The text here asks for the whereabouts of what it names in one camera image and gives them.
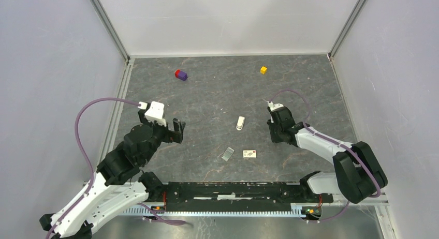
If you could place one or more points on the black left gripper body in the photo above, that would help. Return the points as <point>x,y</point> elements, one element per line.
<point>169,136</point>

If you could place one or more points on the staple tray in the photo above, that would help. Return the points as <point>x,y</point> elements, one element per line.
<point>227,154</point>

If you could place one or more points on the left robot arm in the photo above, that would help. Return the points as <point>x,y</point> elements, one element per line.
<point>92,208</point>

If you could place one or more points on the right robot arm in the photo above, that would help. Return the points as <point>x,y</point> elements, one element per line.
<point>357,173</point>

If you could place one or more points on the red and purple block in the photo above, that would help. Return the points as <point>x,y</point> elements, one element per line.
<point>181,75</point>

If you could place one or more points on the yellow cube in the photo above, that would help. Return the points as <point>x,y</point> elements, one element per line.
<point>263,70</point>

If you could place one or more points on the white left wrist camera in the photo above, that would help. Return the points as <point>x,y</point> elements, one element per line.
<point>153,112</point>

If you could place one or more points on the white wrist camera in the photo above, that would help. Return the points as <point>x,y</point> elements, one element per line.
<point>275,110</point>
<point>153,112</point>

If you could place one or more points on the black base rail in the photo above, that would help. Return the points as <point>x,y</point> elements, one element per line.
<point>234,196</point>

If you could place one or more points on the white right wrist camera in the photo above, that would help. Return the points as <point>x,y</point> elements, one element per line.
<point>275,110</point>

